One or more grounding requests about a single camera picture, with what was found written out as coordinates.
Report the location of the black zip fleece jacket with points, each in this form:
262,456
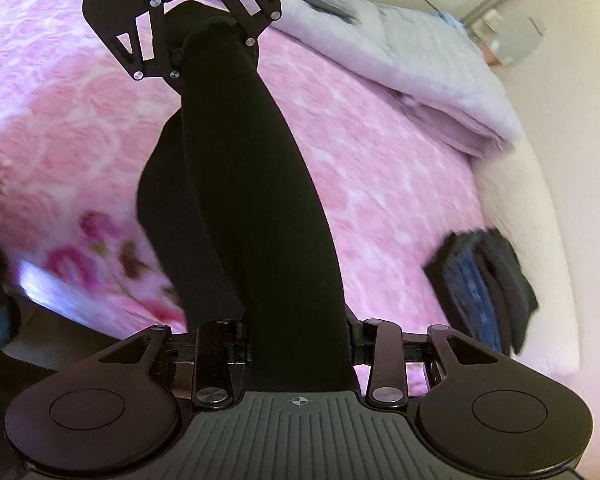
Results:
234,218

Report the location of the folded dark clothes stack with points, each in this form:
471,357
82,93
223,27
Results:
482,291

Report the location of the pink rose bed blanket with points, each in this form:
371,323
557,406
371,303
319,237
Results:
76,132

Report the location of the white ribbed rolled quilt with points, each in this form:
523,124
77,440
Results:
437,74

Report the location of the cream padded bed frame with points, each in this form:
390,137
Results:
514,198

